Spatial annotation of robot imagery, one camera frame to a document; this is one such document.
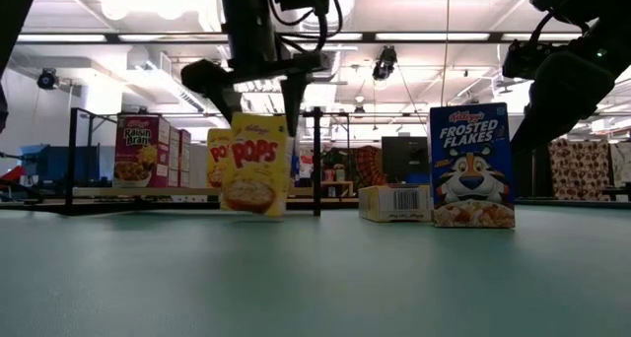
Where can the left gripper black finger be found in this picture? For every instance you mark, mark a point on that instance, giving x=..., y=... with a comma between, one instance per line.
x=295, y=100
x=229, y=103

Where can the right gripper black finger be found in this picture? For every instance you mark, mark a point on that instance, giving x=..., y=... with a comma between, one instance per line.
x=547, y=120

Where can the black partition panel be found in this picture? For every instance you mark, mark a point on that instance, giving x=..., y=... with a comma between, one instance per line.
x=535, y=174

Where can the small wooden table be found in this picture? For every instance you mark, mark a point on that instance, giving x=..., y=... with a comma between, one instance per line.
x=340, y=184

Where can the black monitor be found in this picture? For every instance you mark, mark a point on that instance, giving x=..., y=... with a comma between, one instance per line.
x=406, y=155

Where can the blue container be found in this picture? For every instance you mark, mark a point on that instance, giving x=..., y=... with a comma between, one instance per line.
x=49, y=162

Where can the green table mat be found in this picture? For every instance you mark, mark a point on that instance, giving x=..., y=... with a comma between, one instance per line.
x=148, y=288

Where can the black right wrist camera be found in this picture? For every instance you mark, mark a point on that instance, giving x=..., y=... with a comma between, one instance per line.
x=525, y=58

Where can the black metal shelf frame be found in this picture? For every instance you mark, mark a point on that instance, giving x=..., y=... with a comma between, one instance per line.
x=317, y=169

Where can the black ceiling-mounted camera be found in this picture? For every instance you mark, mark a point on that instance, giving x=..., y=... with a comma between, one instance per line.
x=384, y=63
x=47, y=79

